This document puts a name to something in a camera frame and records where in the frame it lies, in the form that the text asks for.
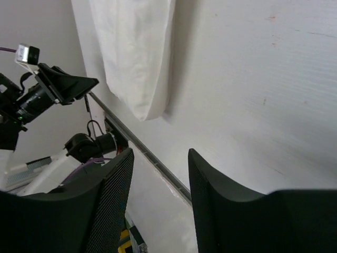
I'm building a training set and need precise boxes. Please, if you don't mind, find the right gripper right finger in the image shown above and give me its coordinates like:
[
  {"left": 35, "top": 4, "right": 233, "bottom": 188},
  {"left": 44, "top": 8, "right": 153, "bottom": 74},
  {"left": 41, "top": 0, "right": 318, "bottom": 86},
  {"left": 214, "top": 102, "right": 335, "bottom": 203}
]
[{"left": 188, "top": 149, "right": 336, "bottom": 252}]

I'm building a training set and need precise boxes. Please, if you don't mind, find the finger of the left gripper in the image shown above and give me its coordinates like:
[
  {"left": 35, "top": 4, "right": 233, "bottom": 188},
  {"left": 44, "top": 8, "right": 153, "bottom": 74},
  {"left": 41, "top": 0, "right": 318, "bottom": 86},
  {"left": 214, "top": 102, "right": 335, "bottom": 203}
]
[{"left": 38, "top": 63, "right": 99, "bottom": 105}]

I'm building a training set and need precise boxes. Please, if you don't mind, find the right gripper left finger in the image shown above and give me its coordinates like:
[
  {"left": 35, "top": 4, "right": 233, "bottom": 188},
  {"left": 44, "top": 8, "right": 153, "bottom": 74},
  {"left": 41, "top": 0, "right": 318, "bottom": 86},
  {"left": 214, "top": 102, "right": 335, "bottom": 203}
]
[{"left": 1, "top": 148, "right": 134, "bottom": 252}]

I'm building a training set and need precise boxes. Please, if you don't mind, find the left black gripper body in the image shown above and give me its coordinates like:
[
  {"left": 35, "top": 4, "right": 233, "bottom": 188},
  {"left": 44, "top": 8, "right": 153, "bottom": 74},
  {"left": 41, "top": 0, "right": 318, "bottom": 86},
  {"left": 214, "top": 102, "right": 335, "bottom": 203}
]
[{"left": 16, "top": 84, "right": 54, "bottom": 124}]

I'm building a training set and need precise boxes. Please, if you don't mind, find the white skirt cloth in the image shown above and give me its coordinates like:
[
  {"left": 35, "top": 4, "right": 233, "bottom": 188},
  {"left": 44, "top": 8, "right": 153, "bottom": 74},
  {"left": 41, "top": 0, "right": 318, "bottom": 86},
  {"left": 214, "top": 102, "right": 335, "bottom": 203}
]
[{"left": 90, "top": 1, "right": 176, "bottom": 121}]

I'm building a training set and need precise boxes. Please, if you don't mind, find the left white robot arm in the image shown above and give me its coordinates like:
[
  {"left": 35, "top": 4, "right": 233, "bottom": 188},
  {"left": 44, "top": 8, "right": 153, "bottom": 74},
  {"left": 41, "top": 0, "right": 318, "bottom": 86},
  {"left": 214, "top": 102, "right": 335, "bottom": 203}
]
[{"left": 1, "top": 63, "right": 117, "bottom": 196}]

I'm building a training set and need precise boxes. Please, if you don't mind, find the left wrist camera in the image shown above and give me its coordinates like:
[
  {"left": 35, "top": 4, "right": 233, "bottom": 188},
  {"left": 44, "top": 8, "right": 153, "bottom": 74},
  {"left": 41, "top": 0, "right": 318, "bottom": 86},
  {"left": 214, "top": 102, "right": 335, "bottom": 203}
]
[{"left": 15, "top": 44, "right": 40, "bottom": 74}]

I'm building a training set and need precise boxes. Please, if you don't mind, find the front aluminium rail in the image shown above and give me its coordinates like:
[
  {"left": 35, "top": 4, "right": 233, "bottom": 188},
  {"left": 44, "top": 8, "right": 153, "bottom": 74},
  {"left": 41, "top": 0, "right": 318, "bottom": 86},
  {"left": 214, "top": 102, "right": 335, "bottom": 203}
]
[{"left": 89, "top": 92, "right": 192, "bottom": 206}]

